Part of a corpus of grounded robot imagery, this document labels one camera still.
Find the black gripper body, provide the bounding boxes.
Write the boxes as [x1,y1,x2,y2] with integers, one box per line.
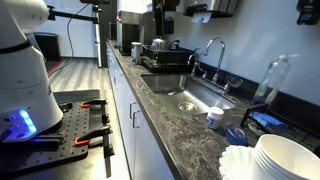
[152,0,181,22]

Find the coffee machine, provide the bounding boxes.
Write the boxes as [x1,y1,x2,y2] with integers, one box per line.
[116,10,156,56]

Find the white paper towel sheet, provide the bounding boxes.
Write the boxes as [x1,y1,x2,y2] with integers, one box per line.
[190,12,213,24]

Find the black dish rack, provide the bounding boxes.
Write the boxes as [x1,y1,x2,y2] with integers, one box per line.
[140,44,198,74]

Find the metal canister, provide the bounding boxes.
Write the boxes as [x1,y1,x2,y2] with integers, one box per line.
[130,41,143,65]

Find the small chrome side faucet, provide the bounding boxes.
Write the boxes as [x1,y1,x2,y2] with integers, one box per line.
[187,53,205,78]

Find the paper towel dispenser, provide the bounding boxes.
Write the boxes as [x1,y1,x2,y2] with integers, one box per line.
[183,0,241,18]

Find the tall chrome faucet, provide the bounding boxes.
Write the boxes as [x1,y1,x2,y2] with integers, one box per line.
[203,37,227,84]

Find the stainless steel sink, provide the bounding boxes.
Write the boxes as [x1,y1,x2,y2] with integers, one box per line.
[140,73,237,118]

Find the metal stand pole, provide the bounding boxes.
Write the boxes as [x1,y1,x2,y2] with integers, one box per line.
[93,4,103,68]

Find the sink drain strainer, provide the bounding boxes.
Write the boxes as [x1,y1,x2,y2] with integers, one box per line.
[178,101,198,113]

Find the small white jar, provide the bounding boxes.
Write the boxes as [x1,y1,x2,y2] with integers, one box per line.
[204,106,225,130]

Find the black trash bin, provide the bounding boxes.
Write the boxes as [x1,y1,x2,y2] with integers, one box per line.
[34,32,62,62]

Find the clear dish soap bottle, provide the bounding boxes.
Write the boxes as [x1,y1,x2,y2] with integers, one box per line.
[251,53,300,108]

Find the blue sponge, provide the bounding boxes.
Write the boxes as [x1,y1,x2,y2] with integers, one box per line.
[249,110,288,131]
[239,103,293,135]

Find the white base cabinet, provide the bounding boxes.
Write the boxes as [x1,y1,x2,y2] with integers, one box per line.
[106,43,176,180]

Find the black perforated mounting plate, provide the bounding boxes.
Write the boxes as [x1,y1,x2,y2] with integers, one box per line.
[0,99,111,176]

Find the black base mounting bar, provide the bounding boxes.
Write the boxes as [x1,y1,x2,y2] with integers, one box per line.
[32,133,65,146]

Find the white wall cabinet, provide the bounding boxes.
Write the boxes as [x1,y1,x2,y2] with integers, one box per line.
[116,0,154,14]

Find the black camera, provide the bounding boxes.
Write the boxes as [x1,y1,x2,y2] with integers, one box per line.
[79,0,111,5]

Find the chrome faucet lever handle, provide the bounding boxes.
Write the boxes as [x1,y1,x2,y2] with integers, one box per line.
[224,74,244,94]

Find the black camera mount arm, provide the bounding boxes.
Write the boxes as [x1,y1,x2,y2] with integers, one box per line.
[46,4,100,24]

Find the metal cabinet handle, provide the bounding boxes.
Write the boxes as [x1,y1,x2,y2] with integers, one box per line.
[132,109,142,129]
[129,101,138,120]

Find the black camera cable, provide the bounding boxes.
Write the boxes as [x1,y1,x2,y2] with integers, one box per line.
[48,3,91,78]

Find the black clamp with orange handle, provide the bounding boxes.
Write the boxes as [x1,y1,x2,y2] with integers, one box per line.
[79,98,111,124]
[73,124,116,178]

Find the black wall soap dispenser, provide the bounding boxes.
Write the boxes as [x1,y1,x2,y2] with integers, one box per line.
[295,0,320,26]

